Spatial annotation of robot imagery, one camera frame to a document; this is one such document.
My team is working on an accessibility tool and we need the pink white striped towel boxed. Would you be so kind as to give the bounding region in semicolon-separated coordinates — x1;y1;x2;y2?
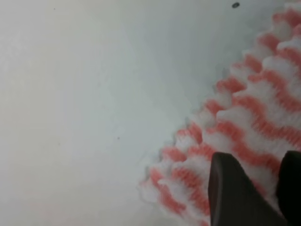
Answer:
139;0;301;226

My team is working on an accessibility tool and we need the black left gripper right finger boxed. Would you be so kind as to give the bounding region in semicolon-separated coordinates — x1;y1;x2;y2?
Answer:
276;151;301;226

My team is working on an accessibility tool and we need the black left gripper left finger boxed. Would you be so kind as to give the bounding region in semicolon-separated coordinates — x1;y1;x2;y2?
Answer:
208;153;288;226

